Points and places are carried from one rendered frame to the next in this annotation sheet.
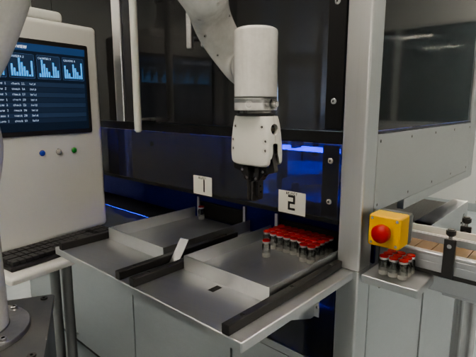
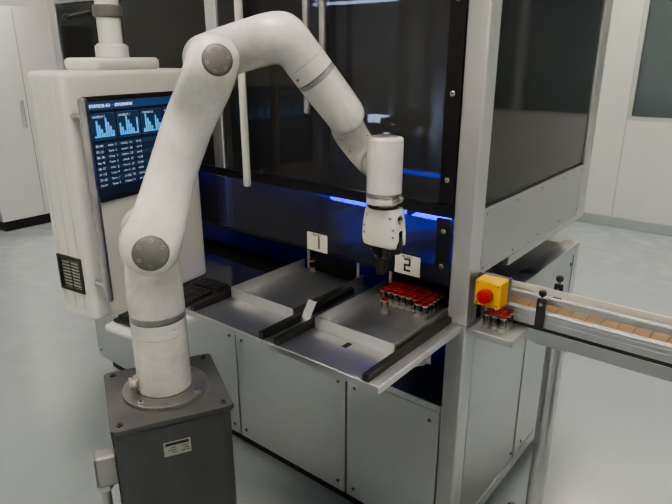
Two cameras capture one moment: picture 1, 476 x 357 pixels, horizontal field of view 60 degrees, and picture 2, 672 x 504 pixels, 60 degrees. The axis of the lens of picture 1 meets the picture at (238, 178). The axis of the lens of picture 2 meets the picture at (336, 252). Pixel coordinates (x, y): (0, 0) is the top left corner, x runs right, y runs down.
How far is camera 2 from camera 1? 63 cm
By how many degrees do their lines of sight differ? 9
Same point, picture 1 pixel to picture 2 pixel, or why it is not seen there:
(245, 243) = (363, 299)
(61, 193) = not seen: hidden behind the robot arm
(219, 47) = (352, 145)
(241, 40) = (374, 150)
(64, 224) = not seen: hidden behind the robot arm
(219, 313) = (356, 365)
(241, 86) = (374, 186)
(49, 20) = (148, 68)
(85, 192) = (187, 244)
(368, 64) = (478, 153)
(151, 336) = (258, 385)
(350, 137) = (461, 213)
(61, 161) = not seen: hidden behind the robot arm
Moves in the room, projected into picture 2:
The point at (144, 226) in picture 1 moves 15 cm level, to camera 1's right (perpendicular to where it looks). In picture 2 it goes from (260, 282) to (306, 281)
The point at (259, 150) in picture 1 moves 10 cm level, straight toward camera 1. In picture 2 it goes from (388, 237) to (392, 250)
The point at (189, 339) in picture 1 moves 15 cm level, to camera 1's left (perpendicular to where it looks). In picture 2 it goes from (301, 387) to (260, 388)
